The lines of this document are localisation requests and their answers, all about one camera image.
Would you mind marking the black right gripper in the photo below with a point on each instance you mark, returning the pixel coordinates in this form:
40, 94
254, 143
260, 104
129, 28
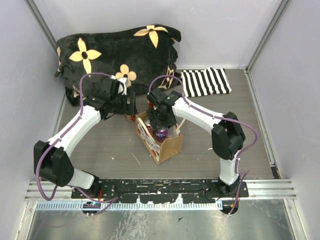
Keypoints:
152, 114

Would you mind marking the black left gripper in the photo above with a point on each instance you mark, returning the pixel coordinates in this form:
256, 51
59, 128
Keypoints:
128, 108

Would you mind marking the red cola can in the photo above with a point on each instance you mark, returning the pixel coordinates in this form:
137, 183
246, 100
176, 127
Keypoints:
130, 118
148, 126
151, 106

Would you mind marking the purple fanta can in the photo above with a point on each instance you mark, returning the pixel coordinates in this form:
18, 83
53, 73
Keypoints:
161, 133

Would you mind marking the burlap watermelon canvas bag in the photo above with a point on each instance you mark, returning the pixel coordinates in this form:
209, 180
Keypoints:
159, 151

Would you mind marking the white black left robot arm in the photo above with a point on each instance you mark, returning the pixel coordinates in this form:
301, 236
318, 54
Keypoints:
51, 158

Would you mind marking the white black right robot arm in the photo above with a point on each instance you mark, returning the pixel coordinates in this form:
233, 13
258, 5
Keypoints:
227, 136

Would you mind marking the black floral plush blanket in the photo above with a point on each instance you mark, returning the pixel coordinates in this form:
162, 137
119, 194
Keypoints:
145, 55

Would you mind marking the black white striped cloth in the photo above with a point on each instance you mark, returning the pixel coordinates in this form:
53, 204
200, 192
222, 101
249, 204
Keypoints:
199, 83

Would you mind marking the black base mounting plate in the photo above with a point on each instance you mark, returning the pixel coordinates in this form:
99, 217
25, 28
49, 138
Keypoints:
160, 191

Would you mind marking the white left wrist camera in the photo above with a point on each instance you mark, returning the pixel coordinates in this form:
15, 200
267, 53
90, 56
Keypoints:
123, 84

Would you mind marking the white slotted cable duct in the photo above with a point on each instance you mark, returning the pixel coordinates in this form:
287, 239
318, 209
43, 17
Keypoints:
80, 205

